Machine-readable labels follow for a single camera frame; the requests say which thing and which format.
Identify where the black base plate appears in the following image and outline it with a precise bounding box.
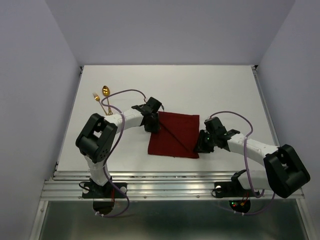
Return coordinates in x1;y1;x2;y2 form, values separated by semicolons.
211;181;254;199
79;181;125;199

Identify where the aluminium mounting rail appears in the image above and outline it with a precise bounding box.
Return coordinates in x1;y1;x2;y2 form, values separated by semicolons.
39;170;306;202

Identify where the dark red cloth napkin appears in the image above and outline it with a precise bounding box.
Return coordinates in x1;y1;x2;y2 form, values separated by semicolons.
147;112;200;159

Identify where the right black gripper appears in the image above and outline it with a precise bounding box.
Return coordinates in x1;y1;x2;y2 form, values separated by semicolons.
191;129;216;154

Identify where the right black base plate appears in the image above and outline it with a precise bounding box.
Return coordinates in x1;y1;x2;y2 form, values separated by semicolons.
211;181;254;199

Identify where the gold spoon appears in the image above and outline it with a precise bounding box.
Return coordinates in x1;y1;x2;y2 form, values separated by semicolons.
102;85;113;116

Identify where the gold fork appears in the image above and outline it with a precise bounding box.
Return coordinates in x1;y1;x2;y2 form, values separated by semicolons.
92;92;108;116

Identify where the right aluminium table edge rail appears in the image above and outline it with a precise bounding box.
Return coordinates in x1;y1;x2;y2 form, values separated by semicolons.
251;65;280;146

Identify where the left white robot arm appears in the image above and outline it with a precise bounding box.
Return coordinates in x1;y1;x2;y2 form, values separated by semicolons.
75;97;162;199

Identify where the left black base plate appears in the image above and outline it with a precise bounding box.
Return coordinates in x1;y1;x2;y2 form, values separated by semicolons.
79;181;125;199

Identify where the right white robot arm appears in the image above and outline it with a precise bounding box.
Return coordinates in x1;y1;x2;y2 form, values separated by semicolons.
194;117;311;199

